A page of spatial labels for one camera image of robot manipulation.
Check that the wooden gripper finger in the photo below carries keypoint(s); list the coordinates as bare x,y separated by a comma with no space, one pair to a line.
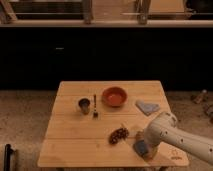
151,153

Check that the blue sponge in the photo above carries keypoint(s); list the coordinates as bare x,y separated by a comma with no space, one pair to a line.
140,148

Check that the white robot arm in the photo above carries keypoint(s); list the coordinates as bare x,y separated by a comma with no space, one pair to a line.
163,128

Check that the red bowl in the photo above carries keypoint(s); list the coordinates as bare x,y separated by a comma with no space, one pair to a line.
114,96

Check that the bunch of dark grapes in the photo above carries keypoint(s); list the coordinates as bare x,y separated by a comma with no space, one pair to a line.
117,135

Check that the grey folded cloth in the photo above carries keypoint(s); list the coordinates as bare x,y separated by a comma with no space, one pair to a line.
147,108

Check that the wooden folding table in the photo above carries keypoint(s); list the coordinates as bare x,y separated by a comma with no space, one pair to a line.
76,140

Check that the dark metal cup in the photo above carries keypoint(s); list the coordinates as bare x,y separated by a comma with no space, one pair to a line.
84,105

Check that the black object on floor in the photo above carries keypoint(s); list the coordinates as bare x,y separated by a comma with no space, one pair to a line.
8,151

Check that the wooden shelf rail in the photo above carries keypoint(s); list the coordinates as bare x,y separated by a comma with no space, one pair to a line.
106,13

